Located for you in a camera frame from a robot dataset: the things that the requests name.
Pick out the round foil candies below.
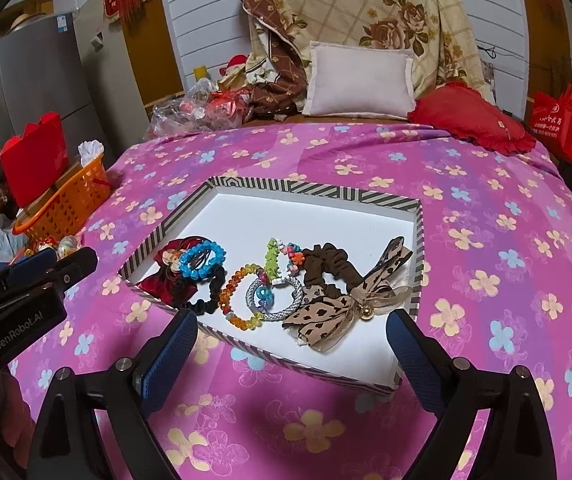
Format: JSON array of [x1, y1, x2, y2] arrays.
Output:
[[35, 234, 80, 262]]

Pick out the clear plastic bags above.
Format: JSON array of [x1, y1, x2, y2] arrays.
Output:
[[145, 79, 253, 137]]

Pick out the brown patterned quilt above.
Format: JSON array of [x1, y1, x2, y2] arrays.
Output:
[[212, 0, 313, 122]]

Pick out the striped shallow cardboard box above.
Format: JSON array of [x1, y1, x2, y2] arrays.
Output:
[[117, 175, 425, 397]]

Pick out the white plastic bag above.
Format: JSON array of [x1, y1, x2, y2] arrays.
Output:
[[0, 214, 28, 262]]

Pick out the thin hair tie with bead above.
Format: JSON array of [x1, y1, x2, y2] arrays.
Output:
[[160, 236, 218, 272]]

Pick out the cream floral quilt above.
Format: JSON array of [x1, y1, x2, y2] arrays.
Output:
[[245, 0, 495, 107]]

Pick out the black scrunchie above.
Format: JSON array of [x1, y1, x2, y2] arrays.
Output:
[[180, 264, 228, 314]]

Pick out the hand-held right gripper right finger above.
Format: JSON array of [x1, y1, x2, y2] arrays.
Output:
[[385, 308, 557, 480]]

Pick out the white tissue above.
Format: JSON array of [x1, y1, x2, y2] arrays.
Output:
[[77, 139, 105, 167]]

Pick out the straw hat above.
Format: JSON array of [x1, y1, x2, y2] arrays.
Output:
[[7, 12, 38, 32]]

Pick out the red shopping bag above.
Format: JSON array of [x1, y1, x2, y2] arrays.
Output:
[[530, 84, 572, 165]]

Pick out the leopard print bow scrunchie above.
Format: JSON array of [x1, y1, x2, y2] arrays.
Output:
[[281, 238, 420, 349]]

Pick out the dark red velvet bow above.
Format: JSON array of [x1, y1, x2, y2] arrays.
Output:
[[138, 239, 203, 307]]

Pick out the red gift bag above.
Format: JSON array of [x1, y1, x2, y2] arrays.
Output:
[[0, 113, 70, 209]]

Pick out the silver mesh bracelet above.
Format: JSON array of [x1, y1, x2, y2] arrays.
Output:
[[245, 273, 306, 322]]

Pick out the small beige pillow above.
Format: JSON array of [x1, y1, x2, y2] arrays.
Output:
[[301, 40, 416, 120]]

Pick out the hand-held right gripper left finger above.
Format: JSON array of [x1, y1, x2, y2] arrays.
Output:
[[28, 307, 200, 480]]

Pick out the orange plastic basket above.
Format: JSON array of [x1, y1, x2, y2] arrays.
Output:
[[12, 152, 112, 239]]

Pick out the pink floral bedsheet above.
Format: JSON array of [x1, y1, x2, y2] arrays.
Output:
[[7, 122, 572, 480]]

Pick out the red ruffled cushion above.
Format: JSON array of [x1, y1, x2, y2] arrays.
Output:
[[407, 82, 538, 154]]

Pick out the red santa toy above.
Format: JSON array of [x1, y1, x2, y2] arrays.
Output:
[[217, 54, 250, 87]]

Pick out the grey refrigerator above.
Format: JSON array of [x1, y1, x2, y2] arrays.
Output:
[[0, 12, 110, 162]]

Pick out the multicolour beaded bracelets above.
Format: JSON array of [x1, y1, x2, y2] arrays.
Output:
[[219, 264, 267, 334]]

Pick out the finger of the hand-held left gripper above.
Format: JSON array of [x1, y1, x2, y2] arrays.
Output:
[[0, 246, 99, 303], [0, 249, 60, 283]]

